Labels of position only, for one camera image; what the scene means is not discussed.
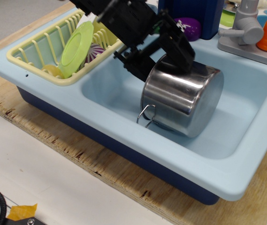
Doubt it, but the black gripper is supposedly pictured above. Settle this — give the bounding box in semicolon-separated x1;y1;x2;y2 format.
72;0;195;82

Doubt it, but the stainless steel pot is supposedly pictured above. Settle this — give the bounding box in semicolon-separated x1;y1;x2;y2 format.
139;55;224;138

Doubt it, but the light blue toy sink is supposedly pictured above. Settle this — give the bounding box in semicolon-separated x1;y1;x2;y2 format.
0;1;267;206

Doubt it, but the purple toy eggplant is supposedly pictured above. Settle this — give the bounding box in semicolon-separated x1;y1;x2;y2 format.
174;17;202;42

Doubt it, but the purple white striped ball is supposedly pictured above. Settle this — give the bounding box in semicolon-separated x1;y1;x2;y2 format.
84;43;105;63

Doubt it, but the dark blue box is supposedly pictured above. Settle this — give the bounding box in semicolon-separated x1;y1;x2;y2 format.
158;0;224;40

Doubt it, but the green toy plate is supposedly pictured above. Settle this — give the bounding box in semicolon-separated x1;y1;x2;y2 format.
220;9;236;27

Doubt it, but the green plastic plate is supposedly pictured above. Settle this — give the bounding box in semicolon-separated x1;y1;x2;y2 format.
58;21;94;79

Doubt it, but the yellow dish rack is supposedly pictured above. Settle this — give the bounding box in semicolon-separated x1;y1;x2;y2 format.
6;9;123;86

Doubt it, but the grey toy faucet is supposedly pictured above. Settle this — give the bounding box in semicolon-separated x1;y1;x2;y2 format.
218;0;267;64

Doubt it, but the yellow round toy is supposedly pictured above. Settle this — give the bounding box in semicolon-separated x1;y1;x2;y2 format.
41;65;64;79

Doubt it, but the blue toy item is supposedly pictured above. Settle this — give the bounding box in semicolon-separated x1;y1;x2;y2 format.
257;10;267;28

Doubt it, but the wooden plywood board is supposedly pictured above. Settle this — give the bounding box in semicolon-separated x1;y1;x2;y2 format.
0;0;267;225

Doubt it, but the yellow tape piece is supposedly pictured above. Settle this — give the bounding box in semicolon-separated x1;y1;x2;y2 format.
6;203;38;221

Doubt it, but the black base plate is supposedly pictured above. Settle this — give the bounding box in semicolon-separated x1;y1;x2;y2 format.
0;217;46;225

